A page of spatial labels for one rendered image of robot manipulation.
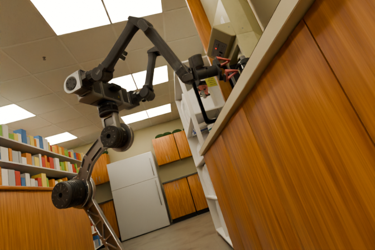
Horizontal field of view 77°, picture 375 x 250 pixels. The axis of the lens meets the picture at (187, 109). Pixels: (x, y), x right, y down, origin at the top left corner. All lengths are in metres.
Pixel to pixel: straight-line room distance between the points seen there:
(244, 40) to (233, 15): 0.19
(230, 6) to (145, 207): 5.20
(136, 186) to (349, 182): 5.75
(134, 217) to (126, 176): 0.97
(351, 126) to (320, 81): 0.10
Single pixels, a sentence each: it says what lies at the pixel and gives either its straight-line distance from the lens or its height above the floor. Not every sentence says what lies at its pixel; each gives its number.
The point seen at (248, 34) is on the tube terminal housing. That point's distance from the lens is 1.51.
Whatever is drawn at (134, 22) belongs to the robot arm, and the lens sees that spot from 1.38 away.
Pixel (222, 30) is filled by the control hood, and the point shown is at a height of 1.46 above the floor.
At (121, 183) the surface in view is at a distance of 6.19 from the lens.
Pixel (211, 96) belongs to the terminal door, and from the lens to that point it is 1.53.
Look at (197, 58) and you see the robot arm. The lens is 1.20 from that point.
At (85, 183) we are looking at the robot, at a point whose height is 0.92.
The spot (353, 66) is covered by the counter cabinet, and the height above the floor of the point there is 0.77.
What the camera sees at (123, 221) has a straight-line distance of 6.20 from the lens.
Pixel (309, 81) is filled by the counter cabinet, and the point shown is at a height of 0.79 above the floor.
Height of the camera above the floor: 0.67
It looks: 18 degrees up
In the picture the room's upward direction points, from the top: 18 degrees counter-clockwise
